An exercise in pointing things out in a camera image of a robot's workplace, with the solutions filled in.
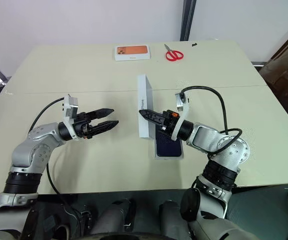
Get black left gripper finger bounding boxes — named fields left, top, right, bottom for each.
left=86, top=108, right=115, bottom=122
left=91, top=120, right=120, bottom=137

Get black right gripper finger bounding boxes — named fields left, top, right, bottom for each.
left=138, top=109, right=165, bottom=126

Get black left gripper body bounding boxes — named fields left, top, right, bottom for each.
left=72, top=112, right=95, bottom=140

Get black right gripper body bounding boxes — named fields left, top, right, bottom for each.
left=161, top=109, right=181, bottom=134

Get dark blue smartphone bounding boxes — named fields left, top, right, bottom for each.
left=155, top=124, right=184, bottom=158

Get white box lid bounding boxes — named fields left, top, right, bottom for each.
left=137, top=73, right=158, bottom=140

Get white box with brown card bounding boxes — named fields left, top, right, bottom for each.
left=154, top=134, right=186, bottom=160

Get orange printed phone box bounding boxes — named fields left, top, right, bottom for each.
left=114, top=44, right=151, bottom=62

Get dark grey rounded shape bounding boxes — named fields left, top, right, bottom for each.
left=93, top=198, right=137, bottom=236

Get dark chair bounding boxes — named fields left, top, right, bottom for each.
left=252, top=22, right=288, bottom=102

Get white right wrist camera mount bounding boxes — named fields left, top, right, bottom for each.
left=169, top=90, right=192, bottom=141

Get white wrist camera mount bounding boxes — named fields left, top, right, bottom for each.
left=62, top=94, right=80, bottom=142
left=169, top=90, right=192, bottom=141

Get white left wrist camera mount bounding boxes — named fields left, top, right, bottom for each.
left=62, top=94, right=80, bottom=142

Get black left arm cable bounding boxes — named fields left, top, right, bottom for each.
left=28, top=97, right=81, bottom=219

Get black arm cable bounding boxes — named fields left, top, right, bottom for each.
left=180, top=85, right=243, bottom=157
left=28, top=97, right=81, bottom=219

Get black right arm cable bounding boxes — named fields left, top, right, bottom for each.
left=180, top=85, right=243, bottom=157

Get red handled scissors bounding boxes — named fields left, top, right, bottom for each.
left=164, top=43, right=185, bottom=62

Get black metal bracket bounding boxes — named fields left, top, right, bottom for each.
left=79, top=210, right=93, bottom=236

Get dark metal post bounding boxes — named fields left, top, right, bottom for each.
left=179, top=0, right=197, bottom=42

